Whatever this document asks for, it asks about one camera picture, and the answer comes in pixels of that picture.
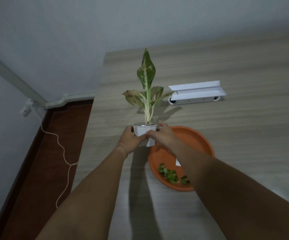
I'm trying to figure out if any person's left hand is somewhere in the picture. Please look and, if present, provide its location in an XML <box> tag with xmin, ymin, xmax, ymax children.
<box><xmin>117</xmin><ymin>125</ymin><xmax>148</xmax><ymax>154</ymax></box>

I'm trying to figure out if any person's right hand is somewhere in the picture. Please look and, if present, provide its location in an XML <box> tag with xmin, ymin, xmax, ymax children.
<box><xmin>146</xmin><ymin>122</ymin><xmax>183</xmax><ymax>156</ymax></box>

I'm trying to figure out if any white plant pot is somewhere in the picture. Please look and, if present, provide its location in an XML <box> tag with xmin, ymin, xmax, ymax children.
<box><xmin>132</xmin><ymin>123</ymin><xmax>158</xmax><ymax>147</ymax></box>

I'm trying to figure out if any person's right forearm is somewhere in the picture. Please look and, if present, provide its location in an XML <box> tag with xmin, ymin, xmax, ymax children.
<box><xmin>172</xmin><ymin>144</ymin><xmax>289</xmax><ymax>240</ymax></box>

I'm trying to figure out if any person's left forearm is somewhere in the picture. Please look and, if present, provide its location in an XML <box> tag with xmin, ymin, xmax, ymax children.
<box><xmin>35</xmin><ymin>144</ymin><xmax>129</xmax><ymax>240</ymax></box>

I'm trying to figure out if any thin wrist band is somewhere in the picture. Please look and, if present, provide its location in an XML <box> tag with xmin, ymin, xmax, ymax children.
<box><xmin>116</xmin><ymin>143</ymin><xmax>129</xmax><ymax>158</ymax></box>

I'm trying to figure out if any orange plastic saucer tray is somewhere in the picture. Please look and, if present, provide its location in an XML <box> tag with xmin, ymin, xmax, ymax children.
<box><xmin>148</xmin><ymin>126</ymin><xmax>215</xmax><ymax>192</ymax></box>

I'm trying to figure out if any green variegated leafy plant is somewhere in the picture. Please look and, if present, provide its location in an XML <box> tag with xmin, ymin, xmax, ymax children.
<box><xmin>121</xmin><ymin>48</ymin><xmax>176</xmax><ymax>124</ymax></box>

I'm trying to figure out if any pile of green leaf cuttings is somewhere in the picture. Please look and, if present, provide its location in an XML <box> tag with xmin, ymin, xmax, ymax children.
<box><xmin>158</xmin><ymin>162</ymin><xmax>191</xmax><ymax>186</ymax></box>

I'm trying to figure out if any white folded desk lamp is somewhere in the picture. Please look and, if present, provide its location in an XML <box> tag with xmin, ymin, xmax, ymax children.
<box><xmin>168</xmin><ymin>80</ymin><xmax>227</xmax><ymax>105</ymax></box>

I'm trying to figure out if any white cable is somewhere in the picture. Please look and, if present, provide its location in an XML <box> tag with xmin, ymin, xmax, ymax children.
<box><xmin>33</xmin><ymin>103</ymin><xmax>79</xmax><ymax>209</ymax></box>

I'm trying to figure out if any white wall plug adapter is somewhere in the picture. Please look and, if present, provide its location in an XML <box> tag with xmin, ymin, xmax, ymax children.
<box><xmin>20</xmin><ymin>99</ymin><xmax>35</xmax><ymax>117</ymax></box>

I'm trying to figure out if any white cable conduit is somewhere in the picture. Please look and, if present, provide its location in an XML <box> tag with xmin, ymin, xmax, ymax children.
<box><xmin>0</xmin><ymin>48</ymin><xmax>95</xmax><ymax>109</ymax></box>

